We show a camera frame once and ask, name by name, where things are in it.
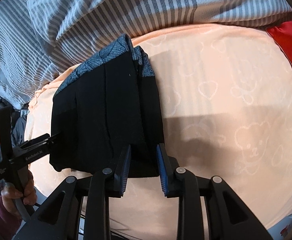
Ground black pants blue side stripe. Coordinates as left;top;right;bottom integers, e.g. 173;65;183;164
49;34;164;178

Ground peach bear-pattern blanket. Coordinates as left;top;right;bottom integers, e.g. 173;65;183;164
23;23;292;240

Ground person's left hand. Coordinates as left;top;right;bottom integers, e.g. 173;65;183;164
1;170;38;219

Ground person's maroon sleeve forearm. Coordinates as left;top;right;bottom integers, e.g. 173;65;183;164
0;196;22;240

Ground grey white striped duvet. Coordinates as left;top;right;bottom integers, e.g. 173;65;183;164
0;0;292;109

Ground dark grey coat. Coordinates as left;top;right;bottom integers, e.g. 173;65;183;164
11;115;27;147

